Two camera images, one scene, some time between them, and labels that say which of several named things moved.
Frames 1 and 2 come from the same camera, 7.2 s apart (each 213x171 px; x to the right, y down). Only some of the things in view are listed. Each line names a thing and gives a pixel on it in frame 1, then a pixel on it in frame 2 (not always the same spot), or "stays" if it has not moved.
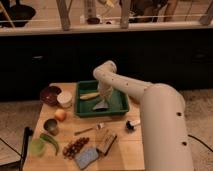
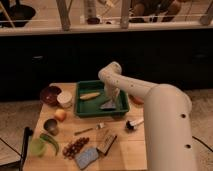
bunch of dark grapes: (72, 149) stays
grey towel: (101, 105) → (108, 105)
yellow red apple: (60, 115) stays
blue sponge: (86, 156) stays
